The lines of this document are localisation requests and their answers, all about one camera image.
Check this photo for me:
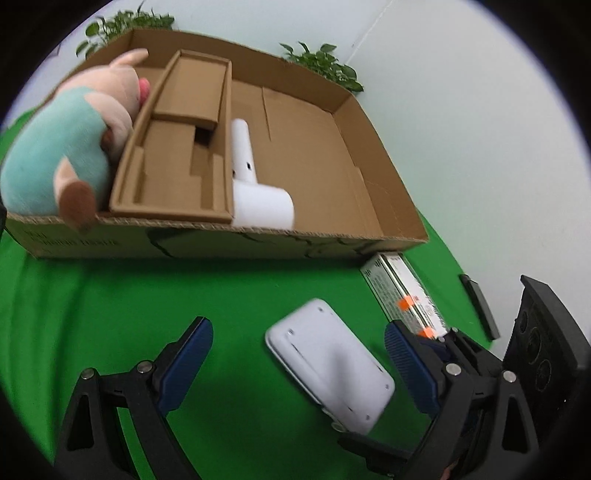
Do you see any bushy green potted plant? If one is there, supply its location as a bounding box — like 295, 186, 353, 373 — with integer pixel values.
76, 2, 176, 58

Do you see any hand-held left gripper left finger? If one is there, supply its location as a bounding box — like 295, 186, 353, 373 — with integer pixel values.
55, 316, 214, 480

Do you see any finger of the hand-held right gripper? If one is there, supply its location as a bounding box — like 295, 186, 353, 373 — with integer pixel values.
436, 329, 503, 371
339, 433, 416, 476

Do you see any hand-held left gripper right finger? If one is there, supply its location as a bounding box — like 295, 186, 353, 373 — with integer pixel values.
385, 320, 543, 480

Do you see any small cardboard box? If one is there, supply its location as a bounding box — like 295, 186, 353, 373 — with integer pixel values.
108, 50, 234, 225

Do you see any white hair dryer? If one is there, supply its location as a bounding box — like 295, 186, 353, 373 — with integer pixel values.
229, 119, 296, 229

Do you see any black phone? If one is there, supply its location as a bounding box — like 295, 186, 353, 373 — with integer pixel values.
459, 274, 502, 340

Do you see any green and white carton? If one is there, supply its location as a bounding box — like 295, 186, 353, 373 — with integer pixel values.
360, 253, 451, 340

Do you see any large shallow cardboard box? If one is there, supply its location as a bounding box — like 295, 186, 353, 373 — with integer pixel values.
4, 28, 430, 259

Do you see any pink pig plush toy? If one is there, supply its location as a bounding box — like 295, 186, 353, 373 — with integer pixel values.
0, 48, 151, 227

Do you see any leafy green potted plant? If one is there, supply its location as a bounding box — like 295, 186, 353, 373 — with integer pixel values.
279, 41, 365, 95

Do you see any white rectangular plastic device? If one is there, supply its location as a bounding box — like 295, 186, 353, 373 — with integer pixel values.
265, 298, 395, 435

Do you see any green tablecloth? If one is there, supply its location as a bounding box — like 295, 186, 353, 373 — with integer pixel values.
0, 111, 509, 480

